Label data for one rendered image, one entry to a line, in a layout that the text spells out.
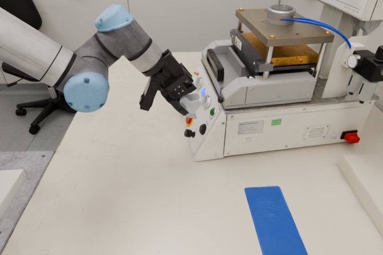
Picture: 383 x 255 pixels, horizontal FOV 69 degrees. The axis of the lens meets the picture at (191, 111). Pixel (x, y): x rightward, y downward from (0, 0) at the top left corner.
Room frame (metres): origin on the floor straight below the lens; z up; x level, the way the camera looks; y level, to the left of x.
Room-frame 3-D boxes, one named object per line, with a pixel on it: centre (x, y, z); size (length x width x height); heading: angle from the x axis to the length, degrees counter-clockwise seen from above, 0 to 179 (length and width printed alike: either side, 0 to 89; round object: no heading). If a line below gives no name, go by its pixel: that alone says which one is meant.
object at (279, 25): (0.79, -0.29, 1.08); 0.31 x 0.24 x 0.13; 9
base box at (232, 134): (0.79, -0.25, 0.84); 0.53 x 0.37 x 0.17; 99
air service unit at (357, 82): (0.61, -0.42, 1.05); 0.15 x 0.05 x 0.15; 9
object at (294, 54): (0.80, -0.25, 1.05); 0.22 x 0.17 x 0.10; 9
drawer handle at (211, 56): (0.77, -0.07, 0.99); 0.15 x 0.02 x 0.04; 9
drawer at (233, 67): (0.80, -0.21, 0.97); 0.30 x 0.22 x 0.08; 99
